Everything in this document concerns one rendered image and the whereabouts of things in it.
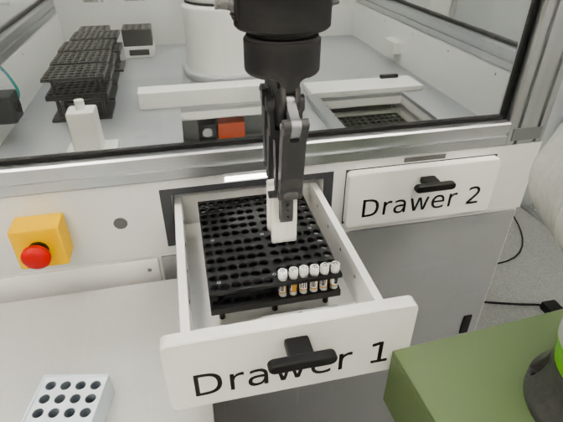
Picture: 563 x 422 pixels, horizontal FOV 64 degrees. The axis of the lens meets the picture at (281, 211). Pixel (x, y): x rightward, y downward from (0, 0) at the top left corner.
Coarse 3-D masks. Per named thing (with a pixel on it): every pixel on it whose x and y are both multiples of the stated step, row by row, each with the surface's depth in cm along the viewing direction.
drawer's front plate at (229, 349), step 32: (256, 320) 49; (288, 320) 49; (320, 320) 49; (352, 320) 50; (384, 320) 52; (160, 352) 47; (192, 352) 48; (224, 352) 49; (256, 352) 50; (384, 352) 55; (192, 384) 50; (224, 384) 52; (288, 384) 54
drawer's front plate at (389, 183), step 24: (384, 168) 79; (408, 168) 79; (432, 168) 80; (456, 168) 81; (480, 168) 82; (360, 192) 79; (384, 192) 80; (408, 192) 81; (432, 192) 82; (456, 192) 84; (480, 192) 85; (360, 216) 82; (384, 216) 83; (408, 216) 84; (432, 216) 86
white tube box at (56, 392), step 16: (48, 384) 58; (64, 384) 58; (80, 384) 59; (96, 384) 59; (32, 400) 56; (48, 400) 58; (64, 400) 56; (80, 400) 56; (96, 400) 56; (32, 416) 54; (48, 416) 54; (64, 416) 54; (80, 416) 55; (96, 416) 55
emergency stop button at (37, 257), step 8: (32, 248) 65; (40, 248) 66; (24, 256) 65; (32, 256) 66; (40, 256) 66; (48, 256) 67; (24, 264) 66; (32, 264) 66; (40, 264) 66; (48, 264) 67
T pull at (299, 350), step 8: (304, 336) 50; (288, 344) 49; (296, 344) 49; (304, 344) 49; (288, 352) 48; (296, 352) 48; (304, 352) 48; (312, 352) 48; (320, 352) 48; (328, 352) 48; (272, 360) 47; (280, 360) 47; (288, 360) 47; (296, 360) 47; (304, 360) 47; (312, 360) 47; (320, 360) 47; (328, 360) 48; (336, 360) 48; (272, 368) 46; (280, 368) 47; (288, 368) 47; (296, 368) 47; (304, 368) 48
